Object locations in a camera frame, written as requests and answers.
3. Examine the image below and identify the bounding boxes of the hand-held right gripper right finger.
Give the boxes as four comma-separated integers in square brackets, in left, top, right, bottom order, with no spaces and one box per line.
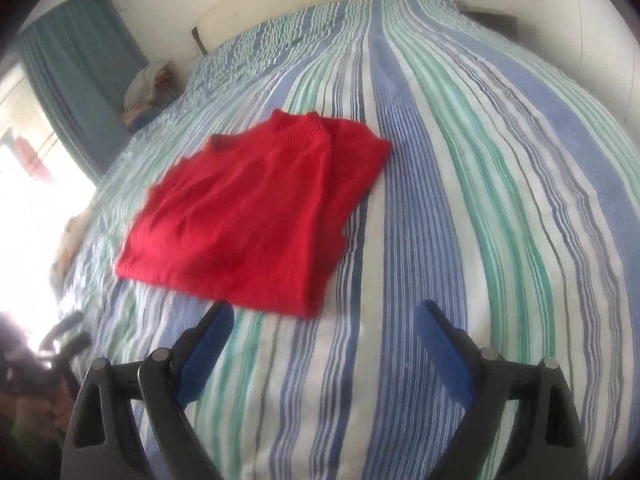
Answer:
[414,300,592,480]

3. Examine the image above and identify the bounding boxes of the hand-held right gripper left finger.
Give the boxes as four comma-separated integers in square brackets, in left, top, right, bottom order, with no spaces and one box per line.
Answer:
[60,300,236,480]

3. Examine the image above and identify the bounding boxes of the red sweater with white print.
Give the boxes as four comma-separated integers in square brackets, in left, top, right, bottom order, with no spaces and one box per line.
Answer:
[114,109,394,320]

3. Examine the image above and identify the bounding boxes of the pile of colourful clothes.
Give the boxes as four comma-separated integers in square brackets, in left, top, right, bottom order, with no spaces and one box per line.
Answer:
[120,58,176,128]

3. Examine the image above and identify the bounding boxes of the blue green striped bedspread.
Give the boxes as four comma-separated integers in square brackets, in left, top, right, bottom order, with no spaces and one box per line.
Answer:
[52,0,640,480]

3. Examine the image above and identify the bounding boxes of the black exercise machine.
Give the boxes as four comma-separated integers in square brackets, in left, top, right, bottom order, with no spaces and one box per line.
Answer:
[0,307,93,441]

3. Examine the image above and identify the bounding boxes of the teal curtain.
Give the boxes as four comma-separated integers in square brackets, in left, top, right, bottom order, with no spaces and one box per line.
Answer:
[18,0,151,186]

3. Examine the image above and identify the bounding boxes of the beige padded headboard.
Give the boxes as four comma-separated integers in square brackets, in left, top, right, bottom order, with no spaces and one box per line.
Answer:
[190,0,436,56]

